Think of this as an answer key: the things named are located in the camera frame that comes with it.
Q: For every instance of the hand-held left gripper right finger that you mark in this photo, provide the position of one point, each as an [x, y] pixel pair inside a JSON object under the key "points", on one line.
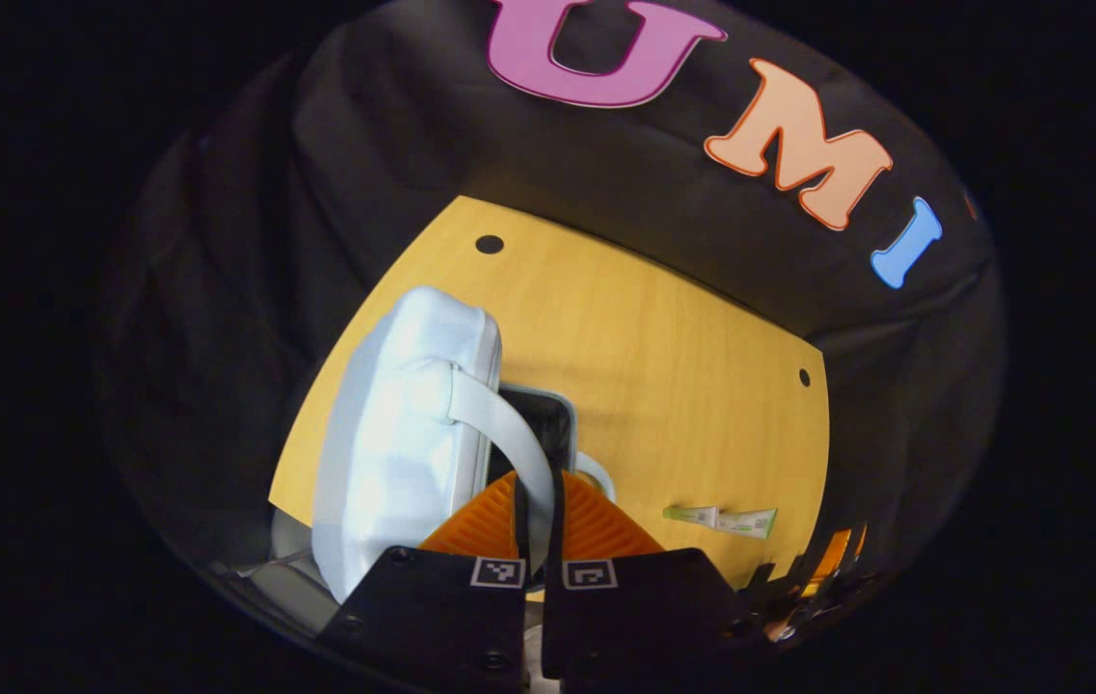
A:
{"points": [[634, 607]]}

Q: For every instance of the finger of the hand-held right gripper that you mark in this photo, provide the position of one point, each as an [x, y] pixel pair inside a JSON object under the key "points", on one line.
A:
{"points": [[771, 593], [832, 559]]}

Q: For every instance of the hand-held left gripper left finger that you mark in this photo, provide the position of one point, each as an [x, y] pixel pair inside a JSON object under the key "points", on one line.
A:
{"points": [[432, 617]]}

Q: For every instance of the white and green cream tube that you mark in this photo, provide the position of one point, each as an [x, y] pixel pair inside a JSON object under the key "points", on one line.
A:
{"points": [[692, 516], [748, 523]]}

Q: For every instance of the black backdrop cloth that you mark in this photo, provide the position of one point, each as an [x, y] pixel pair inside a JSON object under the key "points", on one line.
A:
{"points": [[413, 125]]}

